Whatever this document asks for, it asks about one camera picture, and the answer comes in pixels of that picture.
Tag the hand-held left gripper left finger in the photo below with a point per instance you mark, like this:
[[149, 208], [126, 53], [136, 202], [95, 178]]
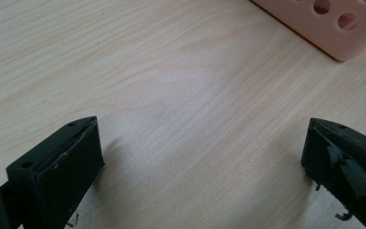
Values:
[[60, 171]]

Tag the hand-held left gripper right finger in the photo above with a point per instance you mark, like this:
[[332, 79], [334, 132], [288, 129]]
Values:
[[346, 162]]

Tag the pink block with round holes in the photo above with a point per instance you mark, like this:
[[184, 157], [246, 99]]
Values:
[[333, 28]]

